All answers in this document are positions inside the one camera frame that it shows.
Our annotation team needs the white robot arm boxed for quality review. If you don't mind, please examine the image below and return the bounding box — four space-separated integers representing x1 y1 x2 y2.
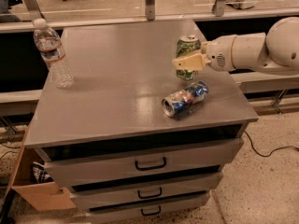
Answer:
172 17 299 76

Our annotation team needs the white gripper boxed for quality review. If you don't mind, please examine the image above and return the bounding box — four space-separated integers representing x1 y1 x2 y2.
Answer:
172 35 235 71

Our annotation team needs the crushed redbull can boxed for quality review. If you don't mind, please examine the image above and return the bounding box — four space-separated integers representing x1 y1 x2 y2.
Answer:
162 81 209 117

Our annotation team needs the clear plastic water bottle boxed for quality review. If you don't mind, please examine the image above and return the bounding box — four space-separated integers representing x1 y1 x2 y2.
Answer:
34 19 74 89

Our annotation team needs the top grey drawer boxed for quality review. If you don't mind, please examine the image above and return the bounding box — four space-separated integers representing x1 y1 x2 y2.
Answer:
45 138 244 187

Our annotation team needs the middle grey drawer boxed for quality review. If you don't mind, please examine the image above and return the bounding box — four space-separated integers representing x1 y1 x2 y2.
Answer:
70 172 223 210

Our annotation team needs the bottom grey drawer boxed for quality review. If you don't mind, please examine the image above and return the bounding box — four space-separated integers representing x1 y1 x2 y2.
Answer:
86 192 209 224

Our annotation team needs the green soda can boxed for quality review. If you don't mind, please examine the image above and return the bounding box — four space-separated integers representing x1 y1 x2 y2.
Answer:
176 35 201 81

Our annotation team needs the black floor cable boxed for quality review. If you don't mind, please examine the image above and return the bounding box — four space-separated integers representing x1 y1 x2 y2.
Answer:
243 130 299 158

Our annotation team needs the grey drawer cabinet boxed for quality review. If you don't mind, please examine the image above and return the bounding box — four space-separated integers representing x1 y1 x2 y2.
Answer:
23 18 259 224

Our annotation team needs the brown cardboard box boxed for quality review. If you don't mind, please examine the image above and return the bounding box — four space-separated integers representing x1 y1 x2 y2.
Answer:
5 126 77 212

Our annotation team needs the grey drawer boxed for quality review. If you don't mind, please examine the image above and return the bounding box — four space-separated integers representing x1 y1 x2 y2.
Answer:
70 172 223 210
86 192 209 224
45 138 244 187

